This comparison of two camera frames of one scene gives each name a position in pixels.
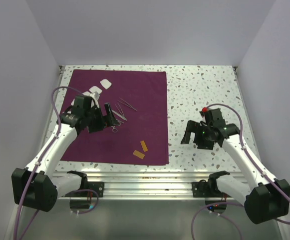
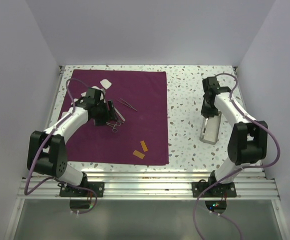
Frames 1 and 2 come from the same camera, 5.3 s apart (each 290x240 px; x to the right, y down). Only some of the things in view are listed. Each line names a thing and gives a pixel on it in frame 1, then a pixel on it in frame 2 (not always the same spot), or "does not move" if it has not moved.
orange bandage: x=139 y=154 does not move
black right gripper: x=195 y=127 -> x=206 y=113
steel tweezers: x=130 y=106 does not move
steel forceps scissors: x=114 y=130 does not move
